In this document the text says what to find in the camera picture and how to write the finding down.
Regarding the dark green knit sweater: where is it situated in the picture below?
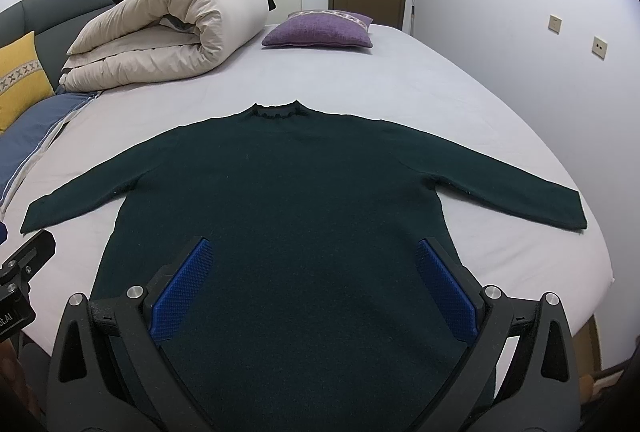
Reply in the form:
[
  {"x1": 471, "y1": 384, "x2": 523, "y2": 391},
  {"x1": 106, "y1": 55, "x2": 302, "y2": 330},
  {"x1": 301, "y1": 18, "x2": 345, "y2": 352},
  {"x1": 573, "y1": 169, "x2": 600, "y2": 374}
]
[{"x1": 22, "y1": 103, "x2": 587, "y2": 431}]

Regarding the blue pillow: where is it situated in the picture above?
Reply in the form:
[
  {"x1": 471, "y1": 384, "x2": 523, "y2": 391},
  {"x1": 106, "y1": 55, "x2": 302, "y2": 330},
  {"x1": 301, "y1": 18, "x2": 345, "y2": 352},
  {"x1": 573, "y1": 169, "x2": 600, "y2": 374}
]
[{"x1": 1, "y1": 93, "x2": 98, "y2": 218}]

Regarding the white bed sheet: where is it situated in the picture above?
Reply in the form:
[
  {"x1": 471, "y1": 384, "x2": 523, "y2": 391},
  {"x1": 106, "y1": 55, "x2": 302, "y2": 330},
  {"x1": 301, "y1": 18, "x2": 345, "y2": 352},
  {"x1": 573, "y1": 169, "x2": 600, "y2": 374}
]
[{"x1": 1, "y1": 25, "x2": 613, "y2": 352}]

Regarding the yellow patterned cushion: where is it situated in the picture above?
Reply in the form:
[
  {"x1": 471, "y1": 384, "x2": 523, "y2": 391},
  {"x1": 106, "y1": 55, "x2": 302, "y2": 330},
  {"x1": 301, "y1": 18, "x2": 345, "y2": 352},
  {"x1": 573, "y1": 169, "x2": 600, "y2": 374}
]
[{"x1": 0, "y1": 32, "x2": 54, "y2": 133}]

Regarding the rolled beige duvet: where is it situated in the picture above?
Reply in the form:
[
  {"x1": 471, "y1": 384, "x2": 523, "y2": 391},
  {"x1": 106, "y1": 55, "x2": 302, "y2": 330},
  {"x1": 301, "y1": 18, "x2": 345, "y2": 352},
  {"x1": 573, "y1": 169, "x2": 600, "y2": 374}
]
[{"x1": 60, "y1": 0, "x2": 269, "y2": 92}]

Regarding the purple cushion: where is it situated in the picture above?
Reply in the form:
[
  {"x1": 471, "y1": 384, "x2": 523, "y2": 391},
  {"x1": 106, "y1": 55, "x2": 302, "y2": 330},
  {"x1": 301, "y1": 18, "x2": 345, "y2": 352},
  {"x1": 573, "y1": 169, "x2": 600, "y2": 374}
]
[{"x1": 262, "y1": 10, "x2": 373, "y2": 49}]

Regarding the grey upholstered headboard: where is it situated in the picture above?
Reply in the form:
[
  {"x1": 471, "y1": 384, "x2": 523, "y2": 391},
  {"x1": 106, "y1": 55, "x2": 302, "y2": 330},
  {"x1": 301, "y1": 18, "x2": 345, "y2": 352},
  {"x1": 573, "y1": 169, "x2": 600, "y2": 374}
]
[{"x1": 0, "y1": 0, "x2": 114, "y2": 90}]

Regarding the lower beige wall socket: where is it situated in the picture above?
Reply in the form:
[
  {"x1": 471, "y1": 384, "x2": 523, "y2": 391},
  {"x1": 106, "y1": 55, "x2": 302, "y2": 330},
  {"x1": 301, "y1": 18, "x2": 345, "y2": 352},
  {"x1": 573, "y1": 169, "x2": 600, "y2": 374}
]
[{"x1": 591, "y1": 36, "x2": 608, "y2": 60}]

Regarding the beige wall socket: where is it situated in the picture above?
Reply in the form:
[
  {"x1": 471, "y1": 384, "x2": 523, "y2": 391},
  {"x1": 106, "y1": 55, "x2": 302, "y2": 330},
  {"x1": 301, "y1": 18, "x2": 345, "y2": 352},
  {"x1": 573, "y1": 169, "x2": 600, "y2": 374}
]
[
  {"x1": 548, "y1": 14, "x2": 562, "y2": 34},
  {"x1": 591, "y1": 36, "x2": 608, "y2": 60}
]

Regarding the upper beige wall socket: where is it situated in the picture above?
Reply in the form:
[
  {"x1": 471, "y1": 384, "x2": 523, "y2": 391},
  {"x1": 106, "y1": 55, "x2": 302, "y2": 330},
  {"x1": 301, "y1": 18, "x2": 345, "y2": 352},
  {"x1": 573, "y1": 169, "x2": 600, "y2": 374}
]
[{"x1": 548, "y1": 14, "x2": 562, "y2": 34}]

